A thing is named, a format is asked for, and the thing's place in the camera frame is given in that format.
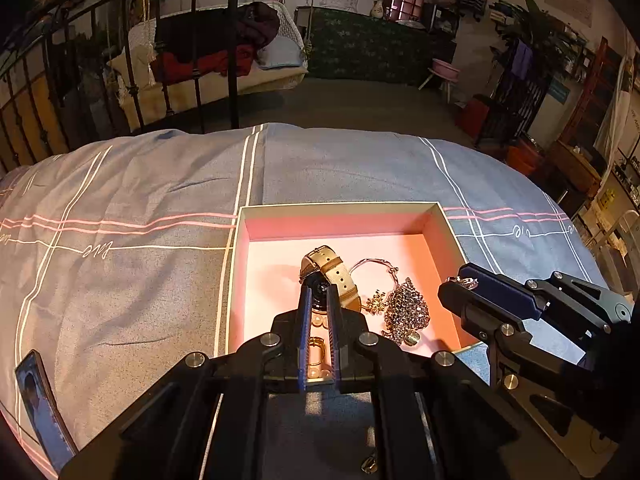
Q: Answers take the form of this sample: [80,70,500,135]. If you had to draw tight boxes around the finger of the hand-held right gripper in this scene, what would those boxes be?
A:
[456,262,632,333]
[438,280,622,443]

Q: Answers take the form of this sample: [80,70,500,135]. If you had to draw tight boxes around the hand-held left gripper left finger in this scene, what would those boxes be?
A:
[59,284,314,480]

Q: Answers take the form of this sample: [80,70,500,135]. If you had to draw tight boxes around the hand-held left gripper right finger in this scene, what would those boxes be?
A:
[327,299,583,480]

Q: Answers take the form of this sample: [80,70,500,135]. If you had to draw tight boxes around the gold ring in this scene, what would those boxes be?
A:
[307,337,329,367]

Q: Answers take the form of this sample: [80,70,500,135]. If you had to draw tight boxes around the white pearl bracelet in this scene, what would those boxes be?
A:
[306,312,335,382]

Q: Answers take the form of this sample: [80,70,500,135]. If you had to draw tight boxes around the silver chain mesh necklace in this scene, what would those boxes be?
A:
[383,276,433,347]

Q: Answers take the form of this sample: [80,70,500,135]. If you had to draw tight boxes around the pale green box pink lining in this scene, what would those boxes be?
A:
[215,201,484,386]

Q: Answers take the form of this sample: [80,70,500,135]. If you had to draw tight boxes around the beige strap wristwatch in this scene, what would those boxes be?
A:
[299,244,363,314]

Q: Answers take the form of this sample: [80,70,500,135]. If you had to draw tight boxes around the thin silver hoop bracelet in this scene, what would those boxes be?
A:
[349,258,400,287]

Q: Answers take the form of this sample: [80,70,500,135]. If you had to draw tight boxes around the orange bucket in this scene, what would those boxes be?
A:
[506,139,547,177]

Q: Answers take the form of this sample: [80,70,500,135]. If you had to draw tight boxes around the red box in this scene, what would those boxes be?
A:
[454,94,494,139]

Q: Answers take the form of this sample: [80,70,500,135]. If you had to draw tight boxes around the black metal rack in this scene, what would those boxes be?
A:
[474,42,552,147]

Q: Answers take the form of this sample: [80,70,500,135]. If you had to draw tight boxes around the grey checked bed blanket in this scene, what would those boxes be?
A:
[0,122,610,480]

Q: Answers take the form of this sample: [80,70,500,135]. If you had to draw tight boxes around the red ladder shelf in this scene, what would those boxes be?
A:
[559,36,624,147]

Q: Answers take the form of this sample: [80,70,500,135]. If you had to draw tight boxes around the pink stool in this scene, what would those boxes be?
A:
[418,58,464,105]

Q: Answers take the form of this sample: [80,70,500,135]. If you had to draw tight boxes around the purple cloth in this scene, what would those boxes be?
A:
[509,41,534,82]

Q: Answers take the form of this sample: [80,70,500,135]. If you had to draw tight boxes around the potted green plant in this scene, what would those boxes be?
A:
[499,0,587,77]

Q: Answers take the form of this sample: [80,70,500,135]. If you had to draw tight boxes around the smartphone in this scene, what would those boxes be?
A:
[14,349,79,472]

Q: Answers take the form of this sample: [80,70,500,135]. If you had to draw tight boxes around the green floral covered cabinet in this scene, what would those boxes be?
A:
[294,6,459,87]

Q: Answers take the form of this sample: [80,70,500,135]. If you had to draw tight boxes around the red cloth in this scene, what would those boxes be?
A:
[151,44,257,83]

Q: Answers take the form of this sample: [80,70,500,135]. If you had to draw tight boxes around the white hanging swing chair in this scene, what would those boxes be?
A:
[107,1,310,128]

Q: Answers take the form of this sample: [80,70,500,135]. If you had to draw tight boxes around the dark clothes pile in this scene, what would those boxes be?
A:
[234,2,282,57]

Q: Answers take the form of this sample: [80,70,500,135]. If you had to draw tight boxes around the black cable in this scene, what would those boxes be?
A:
[0,407,42,447]

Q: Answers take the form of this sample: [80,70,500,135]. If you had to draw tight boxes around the black iron bed frame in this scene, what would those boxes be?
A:
[0,0,243,173]

